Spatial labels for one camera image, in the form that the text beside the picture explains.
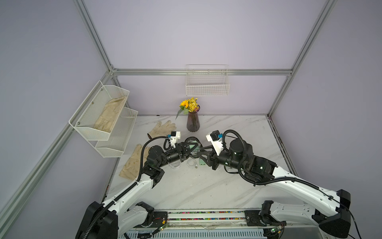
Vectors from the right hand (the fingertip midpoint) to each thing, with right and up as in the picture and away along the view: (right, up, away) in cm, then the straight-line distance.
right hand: (201, 152), depth 65 cm
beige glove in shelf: (-51, +15, +12) cm, 54 cm away
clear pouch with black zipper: (-4, +6, +5) cm, 9 cm away
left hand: (-2, +2, +3) cm, 4 cm away
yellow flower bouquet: (-6, +26, +28) cm, 38 cm away
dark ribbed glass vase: (-4, +14, +41) cm, 44 cm away
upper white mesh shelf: (-56, +17, +13) cm, 60 cm away
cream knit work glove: (-29, +9, +46) cm, 55 cm away
